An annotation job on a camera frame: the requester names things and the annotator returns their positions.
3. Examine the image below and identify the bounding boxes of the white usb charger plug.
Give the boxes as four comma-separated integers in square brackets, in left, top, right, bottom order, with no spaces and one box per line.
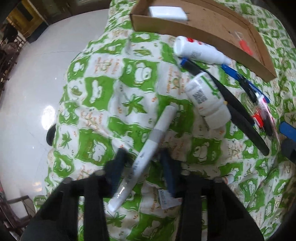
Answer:
[148,6,188,22]

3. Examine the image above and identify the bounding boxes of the black clear gel pen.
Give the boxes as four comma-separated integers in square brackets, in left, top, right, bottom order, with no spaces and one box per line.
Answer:
[239,75,273,137]

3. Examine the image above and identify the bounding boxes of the white pill bottle green label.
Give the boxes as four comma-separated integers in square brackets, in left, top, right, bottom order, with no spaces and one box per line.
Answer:
[185,72,231,129]

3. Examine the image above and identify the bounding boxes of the blue marker pen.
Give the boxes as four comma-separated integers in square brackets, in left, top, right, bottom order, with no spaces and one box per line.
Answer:
[221,64,270,103]

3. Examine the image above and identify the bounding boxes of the red cap clear pen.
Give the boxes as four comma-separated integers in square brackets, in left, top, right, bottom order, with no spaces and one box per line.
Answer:
[252,97,267,131]

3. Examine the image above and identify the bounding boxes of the green white patterned cloth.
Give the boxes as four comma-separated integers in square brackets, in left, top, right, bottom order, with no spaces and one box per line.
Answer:
[33,0,296,241]

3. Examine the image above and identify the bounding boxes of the seated people at table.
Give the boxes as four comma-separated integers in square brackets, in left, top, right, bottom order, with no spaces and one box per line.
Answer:
[1,23,25,93]

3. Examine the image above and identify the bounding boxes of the black stick gold end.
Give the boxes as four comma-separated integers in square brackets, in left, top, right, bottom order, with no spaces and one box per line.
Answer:
[227,103,269,156]

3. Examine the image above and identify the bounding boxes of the white spray bottle red label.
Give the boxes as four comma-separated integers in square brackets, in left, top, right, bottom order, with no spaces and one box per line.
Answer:
[173,36,232,65]

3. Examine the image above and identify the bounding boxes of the brown cardboard tray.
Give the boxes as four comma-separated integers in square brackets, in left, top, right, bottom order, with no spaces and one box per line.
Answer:
[130,1,277,82]

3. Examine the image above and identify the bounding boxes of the white grey marker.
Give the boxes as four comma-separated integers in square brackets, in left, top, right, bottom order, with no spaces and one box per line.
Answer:
[108,105,177,212]

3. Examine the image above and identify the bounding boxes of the black marker blue end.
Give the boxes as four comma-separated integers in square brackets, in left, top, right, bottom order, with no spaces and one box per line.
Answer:
[180,58,255,126]

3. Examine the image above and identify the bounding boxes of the red number candle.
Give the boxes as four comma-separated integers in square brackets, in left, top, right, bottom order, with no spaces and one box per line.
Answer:
[234,31,253,56]

